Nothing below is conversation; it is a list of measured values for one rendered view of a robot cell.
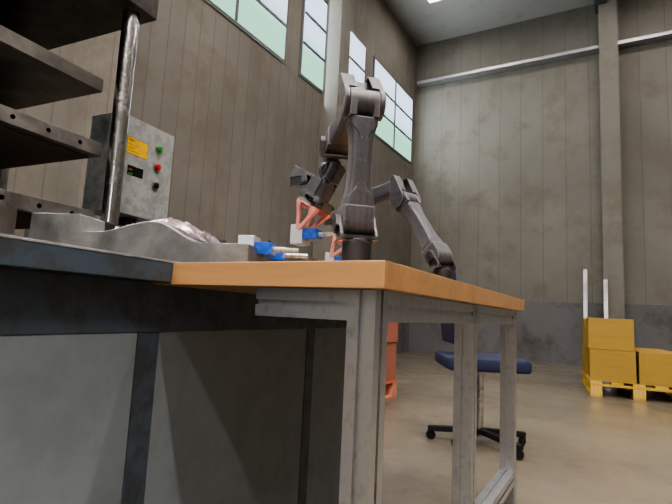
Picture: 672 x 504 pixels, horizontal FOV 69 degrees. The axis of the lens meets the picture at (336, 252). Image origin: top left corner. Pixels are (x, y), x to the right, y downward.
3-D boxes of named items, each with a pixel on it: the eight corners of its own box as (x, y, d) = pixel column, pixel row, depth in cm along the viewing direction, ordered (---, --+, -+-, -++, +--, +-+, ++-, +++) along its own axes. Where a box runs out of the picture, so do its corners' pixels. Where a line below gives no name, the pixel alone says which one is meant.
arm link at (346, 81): (319, 138, 134) (345, 58, 107) (350, 142, 136) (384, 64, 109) (319, 177, 130) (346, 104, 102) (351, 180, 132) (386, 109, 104)
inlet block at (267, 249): (300, 263, 109) (301, 239, 110) (295, 261, 104) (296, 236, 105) (243, 261, 111) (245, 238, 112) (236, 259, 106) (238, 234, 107)
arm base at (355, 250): (318, 232, 96) (349, 231, 93) (363, 247, 113) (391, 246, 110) (316, 273, 95) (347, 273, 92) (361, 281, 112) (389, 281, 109)
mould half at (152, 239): (278, 279, 125) (280, 237, 126) (247, 270, 100) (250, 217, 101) (97, 272, 132) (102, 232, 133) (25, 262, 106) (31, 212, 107)
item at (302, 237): (341, 245, 132) (341, 225, 132) (333, 242, 127) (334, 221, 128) (298, 246, 137) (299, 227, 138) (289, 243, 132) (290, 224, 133)
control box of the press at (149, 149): (148, 481, 199) (180, 135, 217) (84, 506, 172) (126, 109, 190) (110, 472, 208) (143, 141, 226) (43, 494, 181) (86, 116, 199)
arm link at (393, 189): (348, 192, 193) (401, 171, 169) (365, 196, 198) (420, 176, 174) (348, 222, 191) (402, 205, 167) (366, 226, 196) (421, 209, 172)
